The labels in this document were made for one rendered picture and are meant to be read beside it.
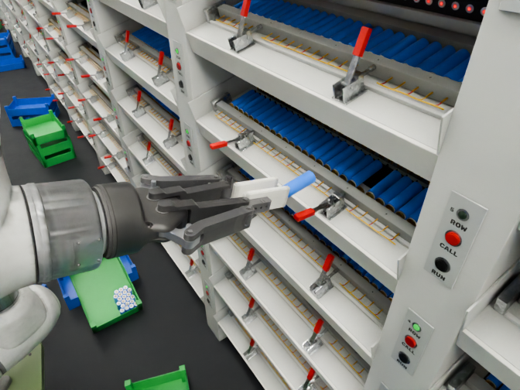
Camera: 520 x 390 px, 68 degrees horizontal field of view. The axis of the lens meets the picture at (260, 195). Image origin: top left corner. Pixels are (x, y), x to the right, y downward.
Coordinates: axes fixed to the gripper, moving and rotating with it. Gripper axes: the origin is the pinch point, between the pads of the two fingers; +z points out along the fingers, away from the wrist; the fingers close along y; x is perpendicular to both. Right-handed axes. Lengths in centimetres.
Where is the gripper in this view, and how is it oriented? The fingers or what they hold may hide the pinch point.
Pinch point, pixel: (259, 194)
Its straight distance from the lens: 50.2
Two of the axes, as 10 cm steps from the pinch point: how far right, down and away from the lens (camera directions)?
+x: 2.1, -8.5, -4.8
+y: 5.7, 5.0, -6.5
